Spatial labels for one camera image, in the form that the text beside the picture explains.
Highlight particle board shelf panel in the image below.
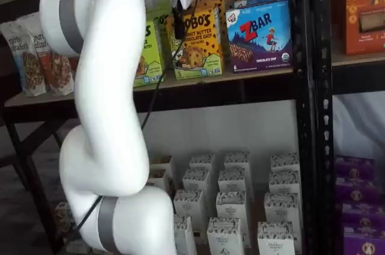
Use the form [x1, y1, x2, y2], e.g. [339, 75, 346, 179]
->
[2, 65, 295, 109]
[331, 50, 385, 67]
[144, 152, 301, 255]

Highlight large orange cereal box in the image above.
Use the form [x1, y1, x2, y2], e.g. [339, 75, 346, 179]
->
[345, 0, 385, 55]

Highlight purple snack box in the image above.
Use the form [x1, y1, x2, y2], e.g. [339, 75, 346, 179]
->
[334, 176, 377, 205]
[334, 155, 375, 181]
[340, 201, 385, 229]
[342, 226, 385, 255]

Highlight black shelf rail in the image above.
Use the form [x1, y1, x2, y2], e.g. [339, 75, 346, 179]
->
[0, 0, 316, 255]

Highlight black metal shelf rack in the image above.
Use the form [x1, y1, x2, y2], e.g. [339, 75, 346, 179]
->
[311, 0, 385, 255]

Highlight orange label granola bag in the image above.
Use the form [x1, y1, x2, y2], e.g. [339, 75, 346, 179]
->
[17, 11, 76, 97]

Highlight yellow label granola box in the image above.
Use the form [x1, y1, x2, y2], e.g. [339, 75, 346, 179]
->
[151, 155, 175, 178]
[146, 168, 168, 191]

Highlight green Bobo's apple pie box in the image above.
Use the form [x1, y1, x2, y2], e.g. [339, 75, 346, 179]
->
[146, 0, 173, 17]
[133, 19, 166, 88]
[152, 10, 176, 71]

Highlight white floral Organic Pantry box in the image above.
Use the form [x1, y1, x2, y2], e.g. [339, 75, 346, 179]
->
[206, 217, 243, 255]
[263, 192, 302, 253]
[224, 151, 251, 173]
[189, 153, 216, 173]
[173, 189, 208, 232]
[218, 167, 248, 194]
[268, 170, 301, 195]
[173, 215, 197, 255]
[215, 191, 252, 249]
[257, 221, 296, 255]
[182, 168, 211, 192]
[269, 152, 300, 174]

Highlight white purely elizabeth granola bag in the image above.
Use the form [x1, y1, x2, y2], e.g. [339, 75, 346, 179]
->
[0, 21, 48, 98]

